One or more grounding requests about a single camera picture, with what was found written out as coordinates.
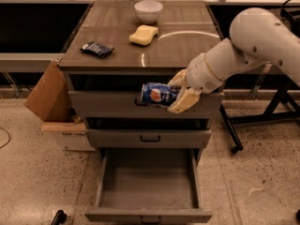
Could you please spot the grey top drawer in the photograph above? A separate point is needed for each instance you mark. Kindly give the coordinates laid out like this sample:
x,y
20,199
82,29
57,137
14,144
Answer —
x,y
126,104

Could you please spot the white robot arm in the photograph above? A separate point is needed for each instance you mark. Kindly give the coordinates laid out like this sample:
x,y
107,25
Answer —
x,y
256,36

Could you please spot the yellow sponge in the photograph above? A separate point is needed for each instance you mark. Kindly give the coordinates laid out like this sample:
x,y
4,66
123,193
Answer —
x,y
143,35

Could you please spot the black wheel at bottom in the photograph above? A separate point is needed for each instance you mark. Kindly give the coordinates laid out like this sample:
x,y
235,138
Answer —
x,y
59,218

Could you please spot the grey middle drawer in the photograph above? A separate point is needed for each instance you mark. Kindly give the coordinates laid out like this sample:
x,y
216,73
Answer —
x,y
137,138

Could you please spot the grey drawer cabinet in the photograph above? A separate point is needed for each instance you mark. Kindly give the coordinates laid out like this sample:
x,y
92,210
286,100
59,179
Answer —
x,y
185,29

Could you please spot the dark blue snack packet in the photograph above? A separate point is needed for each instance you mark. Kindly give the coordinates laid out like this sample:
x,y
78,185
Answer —
x,y
96,49

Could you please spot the black table stand legs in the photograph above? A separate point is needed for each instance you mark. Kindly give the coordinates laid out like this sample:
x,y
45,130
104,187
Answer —
x,y
270,114

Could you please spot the brown cardboard box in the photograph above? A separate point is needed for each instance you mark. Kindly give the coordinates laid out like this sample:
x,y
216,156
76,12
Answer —
x,y
50,102

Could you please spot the grey open bottom drawer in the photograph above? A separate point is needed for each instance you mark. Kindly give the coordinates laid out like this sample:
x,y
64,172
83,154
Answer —
x,y
149,187

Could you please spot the blue pepsi can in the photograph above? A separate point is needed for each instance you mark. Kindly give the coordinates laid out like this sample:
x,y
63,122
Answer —
x,y
161,94

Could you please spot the white ceramic bowl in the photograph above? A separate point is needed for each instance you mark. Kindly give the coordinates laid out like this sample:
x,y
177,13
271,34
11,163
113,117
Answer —
x,y
148,11

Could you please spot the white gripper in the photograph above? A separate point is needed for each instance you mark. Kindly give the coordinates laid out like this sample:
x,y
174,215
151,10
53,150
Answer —
x,y
200,73

